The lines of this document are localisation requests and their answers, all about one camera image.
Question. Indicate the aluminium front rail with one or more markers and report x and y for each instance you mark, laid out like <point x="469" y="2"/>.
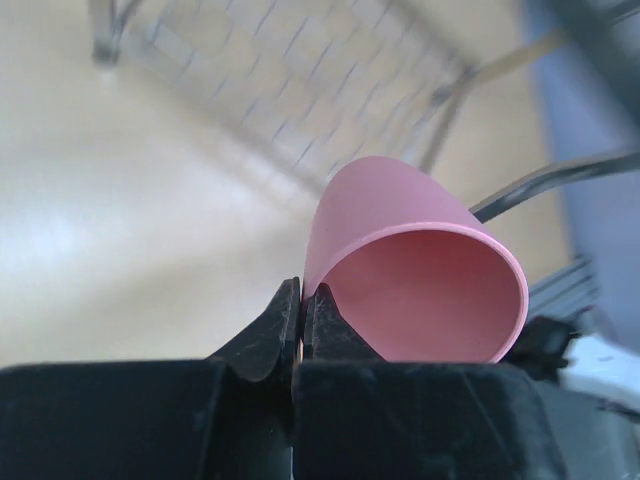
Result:
<point x="568" y="290"/>

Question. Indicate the metal wire dish rack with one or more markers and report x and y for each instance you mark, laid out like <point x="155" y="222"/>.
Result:
<point x="441" y="85"/>

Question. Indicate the red plastic cup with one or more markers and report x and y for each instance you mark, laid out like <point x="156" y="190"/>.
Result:
<point x="411" y="269"/>

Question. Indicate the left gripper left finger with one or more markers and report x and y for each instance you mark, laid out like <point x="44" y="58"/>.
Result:
<point x="225" y="416"/>

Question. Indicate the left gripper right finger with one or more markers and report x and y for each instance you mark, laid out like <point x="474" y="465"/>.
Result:
<point x="359" y="417"/>

